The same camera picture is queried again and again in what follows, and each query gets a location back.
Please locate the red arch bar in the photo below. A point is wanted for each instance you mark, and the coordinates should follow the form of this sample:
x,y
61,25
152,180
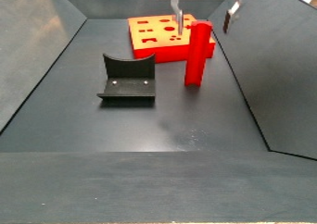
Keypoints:
x,y
198,51

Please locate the black curved fixture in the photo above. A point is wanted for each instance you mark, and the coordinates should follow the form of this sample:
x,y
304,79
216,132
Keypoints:
x,y
132,85

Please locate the red foam shape-hole board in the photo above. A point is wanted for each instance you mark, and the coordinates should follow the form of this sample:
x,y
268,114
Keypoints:
x,y
154,37

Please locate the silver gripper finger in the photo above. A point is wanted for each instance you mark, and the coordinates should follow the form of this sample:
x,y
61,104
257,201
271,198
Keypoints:
x,y
178,16
229,15

